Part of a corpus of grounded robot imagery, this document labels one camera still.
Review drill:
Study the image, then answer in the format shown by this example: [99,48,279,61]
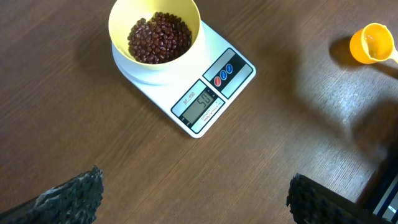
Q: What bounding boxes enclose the red beans in bowl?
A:
[127,12,192,64]

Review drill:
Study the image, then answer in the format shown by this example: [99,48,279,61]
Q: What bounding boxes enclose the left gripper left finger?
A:
[1,166,104,224]

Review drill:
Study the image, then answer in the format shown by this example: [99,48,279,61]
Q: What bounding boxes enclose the yellow plastic bowl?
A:
[108,0,205,70]

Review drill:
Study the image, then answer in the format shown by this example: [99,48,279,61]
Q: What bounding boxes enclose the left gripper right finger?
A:
[286,173,386,224]

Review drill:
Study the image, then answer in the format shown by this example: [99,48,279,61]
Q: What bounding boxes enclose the yellow plastic scoop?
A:
[349,23,397,64]

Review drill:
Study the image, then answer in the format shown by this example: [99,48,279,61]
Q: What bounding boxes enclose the white digital kitchen scale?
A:
[112,23,256,138]

